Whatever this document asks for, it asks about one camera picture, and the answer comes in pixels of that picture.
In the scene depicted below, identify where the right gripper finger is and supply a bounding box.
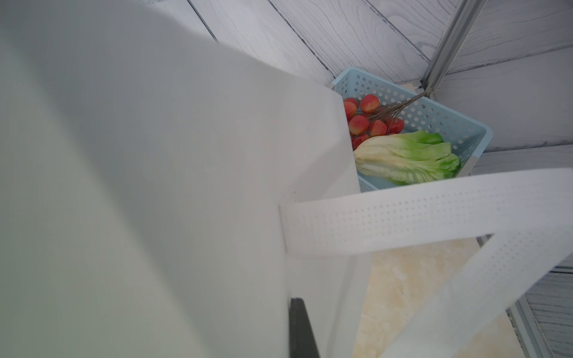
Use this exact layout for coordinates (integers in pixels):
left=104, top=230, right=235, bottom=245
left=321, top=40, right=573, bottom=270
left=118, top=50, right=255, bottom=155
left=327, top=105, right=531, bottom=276
left=289, top=298, right=320, bottom=358

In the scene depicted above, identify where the white insulated delivery bag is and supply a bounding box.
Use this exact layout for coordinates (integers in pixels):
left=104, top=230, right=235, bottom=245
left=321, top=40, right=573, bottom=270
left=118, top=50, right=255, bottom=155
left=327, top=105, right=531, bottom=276
left=1, top=1, right=572, bottom=357

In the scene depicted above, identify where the green lettuce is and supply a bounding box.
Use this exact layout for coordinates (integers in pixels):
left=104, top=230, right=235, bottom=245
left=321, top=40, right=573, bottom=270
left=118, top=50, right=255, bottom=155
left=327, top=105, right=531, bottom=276
left=354, top=131, right=461, bottom=185

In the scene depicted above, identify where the red cherry tomato bunch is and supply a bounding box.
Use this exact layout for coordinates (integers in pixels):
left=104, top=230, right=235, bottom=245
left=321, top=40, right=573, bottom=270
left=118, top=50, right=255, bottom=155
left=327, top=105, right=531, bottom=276
left=343, top=94, right=405, bottom=150

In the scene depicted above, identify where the light blue plastic basket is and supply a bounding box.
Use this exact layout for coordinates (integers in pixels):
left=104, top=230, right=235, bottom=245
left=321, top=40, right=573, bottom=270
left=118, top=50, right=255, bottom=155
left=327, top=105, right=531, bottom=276
left=332, top=68, right=493, bottom=192

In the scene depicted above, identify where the right aluminium frame post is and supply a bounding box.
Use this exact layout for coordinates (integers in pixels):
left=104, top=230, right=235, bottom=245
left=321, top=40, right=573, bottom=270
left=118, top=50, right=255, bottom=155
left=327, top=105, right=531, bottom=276
left=421, top=0, right=487, bottom=97

